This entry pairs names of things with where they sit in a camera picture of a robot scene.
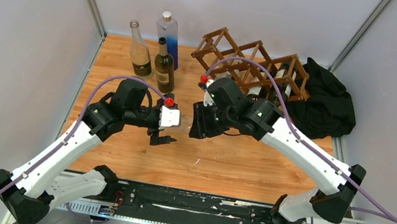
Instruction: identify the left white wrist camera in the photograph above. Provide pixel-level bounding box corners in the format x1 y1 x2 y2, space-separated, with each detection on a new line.
159 106 181 130

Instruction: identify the clear glass bottle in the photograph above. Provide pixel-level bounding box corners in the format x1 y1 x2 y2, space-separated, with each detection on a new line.
172 114 193 135

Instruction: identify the brown wooden wine rack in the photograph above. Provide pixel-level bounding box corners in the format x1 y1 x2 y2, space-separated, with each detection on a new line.
186 22 316 106

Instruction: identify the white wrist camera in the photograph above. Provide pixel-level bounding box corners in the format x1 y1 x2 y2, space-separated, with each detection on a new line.
159 106 181 130
198 74 215 106

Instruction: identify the purple cable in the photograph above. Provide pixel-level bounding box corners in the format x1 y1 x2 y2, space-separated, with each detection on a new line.
179 51 397 224
0 56 178 224

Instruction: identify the dark wine bottle left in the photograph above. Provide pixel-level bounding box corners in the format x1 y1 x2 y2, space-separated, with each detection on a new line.
246 85 268 101

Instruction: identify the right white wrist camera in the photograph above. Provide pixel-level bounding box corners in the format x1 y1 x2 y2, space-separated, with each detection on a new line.
198 74 215 106

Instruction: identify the blue square glass bottle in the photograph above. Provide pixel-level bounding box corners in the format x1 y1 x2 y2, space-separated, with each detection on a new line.
156 11 179 71

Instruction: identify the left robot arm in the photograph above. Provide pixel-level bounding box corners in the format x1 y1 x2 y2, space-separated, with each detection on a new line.
0 75 181 224

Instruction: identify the dark wine bottle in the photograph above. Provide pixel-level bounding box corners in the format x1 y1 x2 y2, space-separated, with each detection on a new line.
246 85 268 101
268 62 292 106

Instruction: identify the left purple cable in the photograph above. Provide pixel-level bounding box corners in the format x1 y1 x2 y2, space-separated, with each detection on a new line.
0 56 178 224

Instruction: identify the black cloth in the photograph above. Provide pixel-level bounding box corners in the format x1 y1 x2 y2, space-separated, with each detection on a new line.
286 57 356 139

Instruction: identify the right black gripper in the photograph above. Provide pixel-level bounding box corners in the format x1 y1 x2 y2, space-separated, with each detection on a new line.
187 98 238 145

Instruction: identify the olive green wine bottle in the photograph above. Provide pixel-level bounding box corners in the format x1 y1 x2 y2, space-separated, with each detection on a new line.
154 37 175 93

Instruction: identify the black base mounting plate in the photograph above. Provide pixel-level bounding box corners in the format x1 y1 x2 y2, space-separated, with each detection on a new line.
88 180 307 224

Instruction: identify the clear bottle black label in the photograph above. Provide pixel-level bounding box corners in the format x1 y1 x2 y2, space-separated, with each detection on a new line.
130 19 152 80

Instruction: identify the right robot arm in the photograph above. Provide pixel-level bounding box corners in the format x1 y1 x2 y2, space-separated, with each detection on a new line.
189 75 366 224

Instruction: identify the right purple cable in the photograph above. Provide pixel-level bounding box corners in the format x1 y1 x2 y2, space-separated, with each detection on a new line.
179 51 397 224

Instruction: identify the dark wine bottle right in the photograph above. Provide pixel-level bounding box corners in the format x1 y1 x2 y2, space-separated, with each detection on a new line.
268 62 292 106

